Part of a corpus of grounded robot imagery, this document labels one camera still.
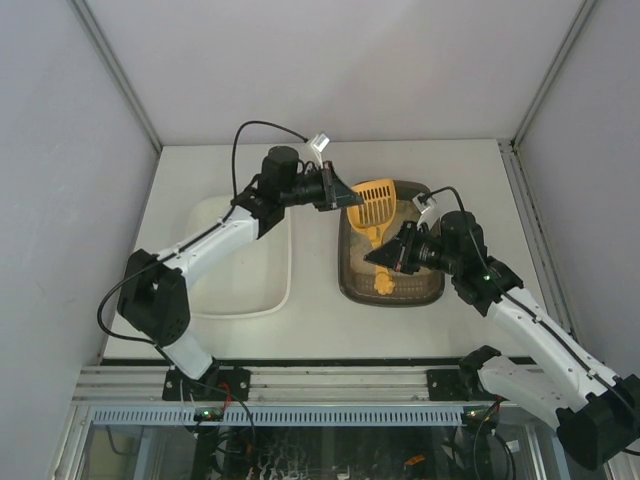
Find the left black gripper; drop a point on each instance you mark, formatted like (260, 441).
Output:
(327, 186)

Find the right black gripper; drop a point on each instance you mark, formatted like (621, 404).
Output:
(408, 248)

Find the yellow litter scoop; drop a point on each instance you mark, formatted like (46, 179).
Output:
(375, 215)

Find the dark brown litter box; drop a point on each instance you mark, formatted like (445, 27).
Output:
(357, 277)

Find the white plastic tub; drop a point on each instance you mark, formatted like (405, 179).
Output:
(250, 281)

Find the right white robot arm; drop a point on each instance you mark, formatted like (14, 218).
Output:
(592, 409)

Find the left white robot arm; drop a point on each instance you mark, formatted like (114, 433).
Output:
(154, 296)

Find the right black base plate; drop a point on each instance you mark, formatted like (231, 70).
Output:
(446, 385)

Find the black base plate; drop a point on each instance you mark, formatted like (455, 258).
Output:
(446, 385)
(220, 385)

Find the right side aluminium rail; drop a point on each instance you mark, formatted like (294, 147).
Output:
(547, 274)

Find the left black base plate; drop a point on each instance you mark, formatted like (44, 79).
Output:
(220, 385)

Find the grey slotted cable duct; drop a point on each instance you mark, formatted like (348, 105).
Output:
(294, 416)

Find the left aluminium frame post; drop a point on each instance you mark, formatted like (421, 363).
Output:
(98, 39)

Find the aluminium frame post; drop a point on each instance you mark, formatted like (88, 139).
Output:
(98, 39)
(562, 55)

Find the right aluminium frame post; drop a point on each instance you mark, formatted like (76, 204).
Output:
(562, 55)

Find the aluminium mounting rail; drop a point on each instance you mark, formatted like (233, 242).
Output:
(270, 385)

